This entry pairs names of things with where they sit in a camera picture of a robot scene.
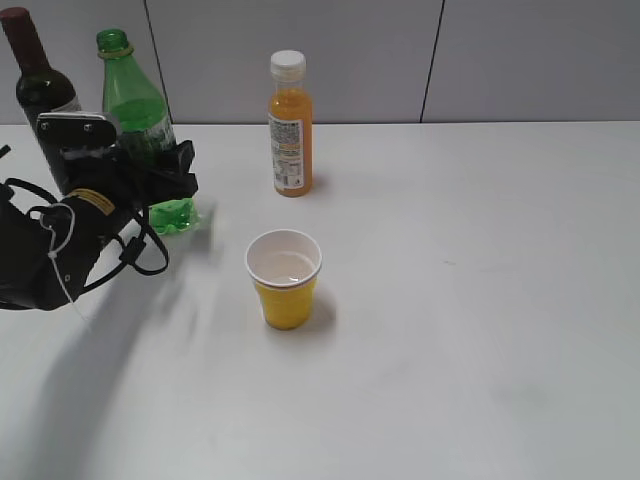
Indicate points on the orange juice bottle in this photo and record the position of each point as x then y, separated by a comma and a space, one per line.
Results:
290, 120

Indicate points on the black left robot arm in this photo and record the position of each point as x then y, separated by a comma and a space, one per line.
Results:
49, 245

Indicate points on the yellow paper cup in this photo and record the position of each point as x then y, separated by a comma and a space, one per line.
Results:
284, 265

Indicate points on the dark red wine bottle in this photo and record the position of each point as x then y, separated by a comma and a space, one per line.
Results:
40, 88

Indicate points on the green sprite bottle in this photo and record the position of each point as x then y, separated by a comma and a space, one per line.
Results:
147, 134

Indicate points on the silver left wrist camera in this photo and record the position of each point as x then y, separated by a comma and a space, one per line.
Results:
80, 134

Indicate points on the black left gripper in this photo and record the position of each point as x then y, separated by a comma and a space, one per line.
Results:
107, 189

